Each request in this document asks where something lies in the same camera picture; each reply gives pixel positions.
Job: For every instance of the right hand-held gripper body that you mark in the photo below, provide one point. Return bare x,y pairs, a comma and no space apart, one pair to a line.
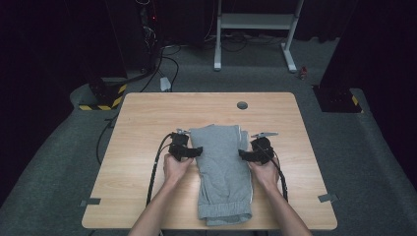
264,149

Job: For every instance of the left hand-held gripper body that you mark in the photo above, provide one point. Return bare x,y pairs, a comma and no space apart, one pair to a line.
178,142

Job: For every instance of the grey sweatpants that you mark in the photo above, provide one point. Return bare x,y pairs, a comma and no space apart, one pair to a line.
223,164

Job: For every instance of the person's right hand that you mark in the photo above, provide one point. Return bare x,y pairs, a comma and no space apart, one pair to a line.
267,175

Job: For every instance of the person's left hand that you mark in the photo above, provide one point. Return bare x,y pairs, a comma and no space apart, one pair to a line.
173,170

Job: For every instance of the white power adapter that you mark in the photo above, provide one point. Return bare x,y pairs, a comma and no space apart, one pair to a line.
165,84

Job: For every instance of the grey tape piece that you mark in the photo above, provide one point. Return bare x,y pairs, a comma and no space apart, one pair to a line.
327,197
90,201

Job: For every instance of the small red object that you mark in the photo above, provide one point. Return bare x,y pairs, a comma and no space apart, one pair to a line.
303,72

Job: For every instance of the black yellow striped stand base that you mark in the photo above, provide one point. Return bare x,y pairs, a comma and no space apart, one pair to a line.
337,100
105,95

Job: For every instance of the dark equipment rack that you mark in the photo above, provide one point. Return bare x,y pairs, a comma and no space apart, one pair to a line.
149,32

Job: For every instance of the white metal stand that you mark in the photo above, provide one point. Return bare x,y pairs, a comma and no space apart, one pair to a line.
255,21

